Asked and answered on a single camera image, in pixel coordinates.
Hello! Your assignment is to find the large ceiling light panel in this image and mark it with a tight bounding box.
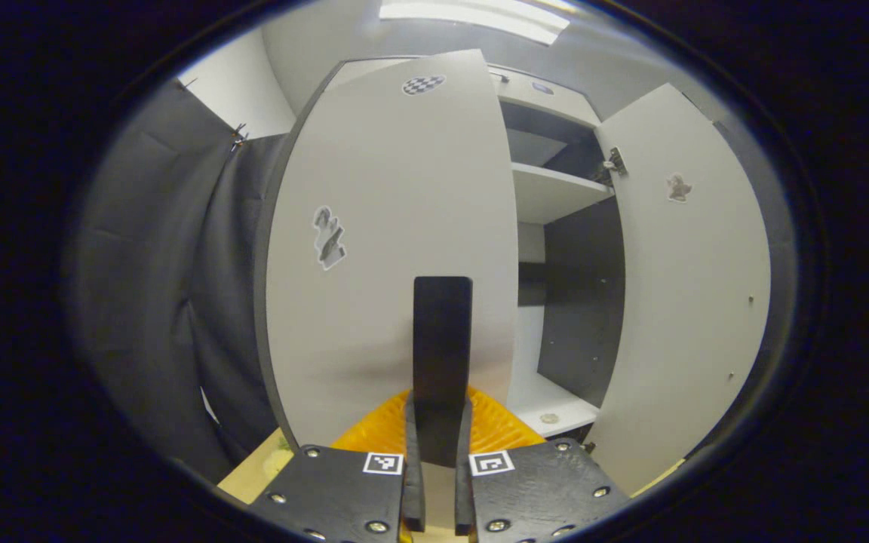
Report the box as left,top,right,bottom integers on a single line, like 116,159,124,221
378,0,572,46

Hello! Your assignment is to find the grey cabinet drawer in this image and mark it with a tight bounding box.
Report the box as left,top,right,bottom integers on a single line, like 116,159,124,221
486,65,602,127

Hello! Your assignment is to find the black door handle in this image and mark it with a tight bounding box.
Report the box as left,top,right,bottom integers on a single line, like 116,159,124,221
412,276,474,468

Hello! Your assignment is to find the grey cabinet door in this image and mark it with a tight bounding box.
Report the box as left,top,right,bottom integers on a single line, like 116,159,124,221
584,81,794,497
253,49,520,455

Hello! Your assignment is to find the white cabinet shelf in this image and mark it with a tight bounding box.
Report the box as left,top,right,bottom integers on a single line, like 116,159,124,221
511,161,617,225
505,370,602,439

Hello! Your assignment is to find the black backdrop cloth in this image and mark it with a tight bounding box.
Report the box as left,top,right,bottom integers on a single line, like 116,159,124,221
65,79,801,483

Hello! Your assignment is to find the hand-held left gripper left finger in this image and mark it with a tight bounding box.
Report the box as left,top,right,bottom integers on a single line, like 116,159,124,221
248,387,428,543

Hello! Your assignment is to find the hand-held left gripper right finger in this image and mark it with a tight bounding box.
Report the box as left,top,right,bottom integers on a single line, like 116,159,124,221
456,387,631,543

